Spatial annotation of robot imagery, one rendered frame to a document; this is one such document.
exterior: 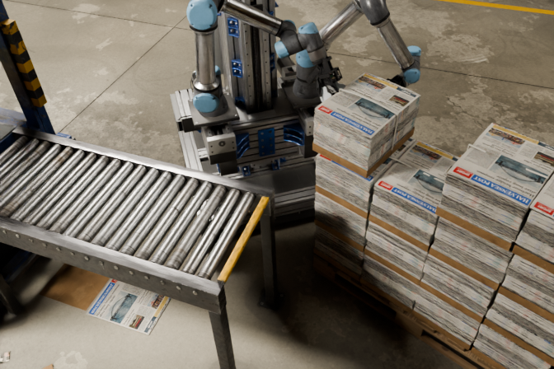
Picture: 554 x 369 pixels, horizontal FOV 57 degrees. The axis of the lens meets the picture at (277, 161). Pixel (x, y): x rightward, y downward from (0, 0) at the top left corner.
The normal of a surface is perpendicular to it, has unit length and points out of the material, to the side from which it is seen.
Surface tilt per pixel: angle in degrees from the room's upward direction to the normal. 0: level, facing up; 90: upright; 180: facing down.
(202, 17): 82
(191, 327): 0
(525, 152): 1
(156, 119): 0
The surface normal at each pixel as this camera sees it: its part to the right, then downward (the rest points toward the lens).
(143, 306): -0.03, -0.74
